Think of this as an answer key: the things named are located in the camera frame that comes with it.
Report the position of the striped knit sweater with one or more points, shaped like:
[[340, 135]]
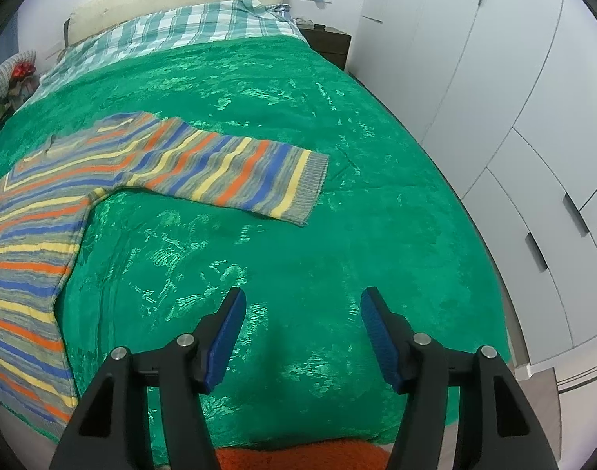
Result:
[[116, 232]]

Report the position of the pile of clothes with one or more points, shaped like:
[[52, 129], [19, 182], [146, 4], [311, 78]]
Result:
[[18, 81]]

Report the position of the green bedspread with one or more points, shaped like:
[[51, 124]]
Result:
[[303, 369]]

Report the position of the white wardrobe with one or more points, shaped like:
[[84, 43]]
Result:
[[502, 96]]

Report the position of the dark wooden nightstand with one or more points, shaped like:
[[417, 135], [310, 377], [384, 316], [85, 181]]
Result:
[[329, 42]]

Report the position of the green checked bed sheet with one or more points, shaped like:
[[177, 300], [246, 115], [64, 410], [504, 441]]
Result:
[[188, 25]]

